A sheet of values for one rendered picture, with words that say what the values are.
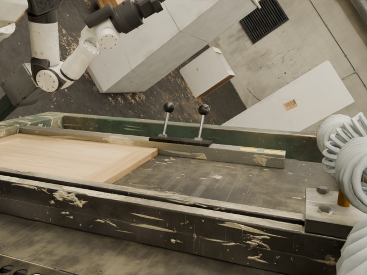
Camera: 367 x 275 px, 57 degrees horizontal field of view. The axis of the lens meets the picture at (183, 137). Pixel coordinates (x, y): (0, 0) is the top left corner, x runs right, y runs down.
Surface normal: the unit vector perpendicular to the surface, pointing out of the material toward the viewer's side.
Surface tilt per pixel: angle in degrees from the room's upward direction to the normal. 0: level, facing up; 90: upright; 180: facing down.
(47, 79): 90
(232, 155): 90
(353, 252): 103
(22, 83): 90
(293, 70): 90
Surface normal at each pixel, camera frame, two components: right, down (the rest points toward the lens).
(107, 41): 0.33, 0.79
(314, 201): 0.01, -0.97
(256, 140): -0.34, 0.22
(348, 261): -0.76, -0.63
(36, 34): -0.14, 0.48
